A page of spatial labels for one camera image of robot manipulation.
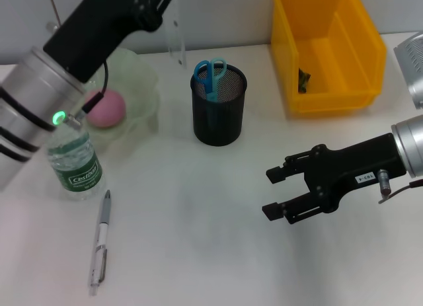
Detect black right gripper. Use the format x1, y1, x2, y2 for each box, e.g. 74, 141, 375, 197
262, 132, 410, 225

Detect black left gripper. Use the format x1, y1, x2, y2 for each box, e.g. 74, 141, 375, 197
42, 0, 180, 84

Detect transparent plastic ruler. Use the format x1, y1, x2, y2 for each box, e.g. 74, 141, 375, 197
167, 0, 188, 69

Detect blue plastic scissors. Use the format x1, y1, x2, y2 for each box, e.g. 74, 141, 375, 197
193, 57, 228, 104

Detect green plastic wrapper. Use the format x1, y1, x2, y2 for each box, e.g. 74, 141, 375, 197
298, 67, 312, 94

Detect pink peach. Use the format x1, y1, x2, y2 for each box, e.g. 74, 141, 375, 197
86, 90, 127, 129

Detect clear green-label water bottle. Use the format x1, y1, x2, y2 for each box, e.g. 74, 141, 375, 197
46, 127, 107, 202

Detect grey clear ballpoint pen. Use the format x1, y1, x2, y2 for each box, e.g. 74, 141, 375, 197
87, 189, 112, 296

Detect pale green glass fruit plate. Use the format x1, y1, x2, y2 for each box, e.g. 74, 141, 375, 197
82, 48, 160, 148

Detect black mesh pen holder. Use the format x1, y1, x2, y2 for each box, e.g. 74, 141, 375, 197
190, 63, 249, 147

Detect yellow plastic bin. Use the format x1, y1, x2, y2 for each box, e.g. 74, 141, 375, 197
270, 0, 387, 114

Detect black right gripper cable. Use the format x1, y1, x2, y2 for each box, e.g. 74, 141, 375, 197
376, 169, 423, 204

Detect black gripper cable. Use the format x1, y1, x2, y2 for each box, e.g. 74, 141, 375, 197
67, 61, 110, 130
376, 169, 423, 204

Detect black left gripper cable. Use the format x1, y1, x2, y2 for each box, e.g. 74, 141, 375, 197
67, 61, 110, 130

